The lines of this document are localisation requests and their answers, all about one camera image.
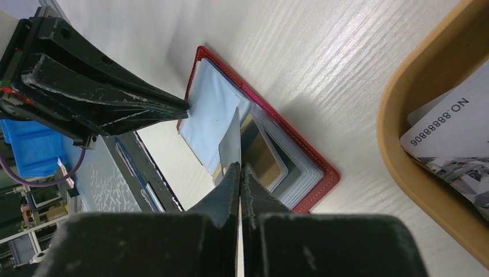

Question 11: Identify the thin card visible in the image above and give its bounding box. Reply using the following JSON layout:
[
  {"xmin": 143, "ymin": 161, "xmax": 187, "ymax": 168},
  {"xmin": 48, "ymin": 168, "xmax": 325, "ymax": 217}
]
[{"xmin": 219, "ymin": 109, "xmax": 241, "ymax": 276}]

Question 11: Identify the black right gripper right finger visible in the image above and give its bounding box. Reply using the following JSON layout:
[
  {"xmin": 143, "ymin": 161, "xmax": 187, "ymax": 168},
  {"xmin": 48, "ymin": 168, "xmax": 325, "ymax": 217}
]
[{"xmin": 241, "ymin": 165, "xmax": 428, "ymax": 276}]

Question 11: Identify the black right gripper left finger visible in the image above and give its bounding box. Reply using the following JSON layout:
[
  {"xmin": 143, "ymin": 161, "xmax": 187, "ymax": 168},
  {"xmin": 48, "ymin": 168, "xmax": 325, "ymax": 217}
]
[{"xmin": 35, "ymin": 163, "xmax": 241, "ymax": 276}]

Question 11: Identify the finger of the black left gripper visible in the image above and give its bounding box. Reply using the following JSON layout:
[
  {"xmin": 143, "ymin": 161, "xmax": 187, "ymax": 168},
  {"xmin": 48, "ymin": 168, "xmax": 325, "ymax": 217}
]
[
  {"xmin": 22, "ymin": 17, "xmax": 189, "ymax": 111},
  {"xmin": 1, "ymin": 53, "xmax": 189, "ymax": 149}
]

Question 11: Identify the tan oval card tray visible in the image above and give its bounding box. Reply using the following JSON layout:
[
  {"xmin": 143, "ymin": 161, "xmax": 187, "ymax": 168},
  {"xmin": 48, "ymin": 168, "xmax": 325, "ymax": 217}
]
[{"xmin": 377, "ymin": 1, "xmax": 488, "ymax": 267}]

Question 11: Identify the silver VIP card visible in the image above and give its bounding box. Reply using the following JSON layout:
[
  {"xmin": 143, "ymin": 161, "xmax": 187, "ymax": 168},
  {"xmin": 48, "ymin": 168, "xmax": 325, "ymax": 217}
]
[{"xmin": 400, "ymin": 62, "xmax": 488, "ymax": 219}]

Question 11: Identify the red leather card holder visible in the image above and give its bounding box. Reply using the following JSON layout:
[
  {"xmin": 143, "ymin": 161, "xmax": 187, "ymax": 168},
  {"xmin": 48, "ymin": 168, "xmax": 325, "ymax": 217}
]
[{"xmin": 177, "ymin": 46, "xmax": 340, "ymax": 214}]

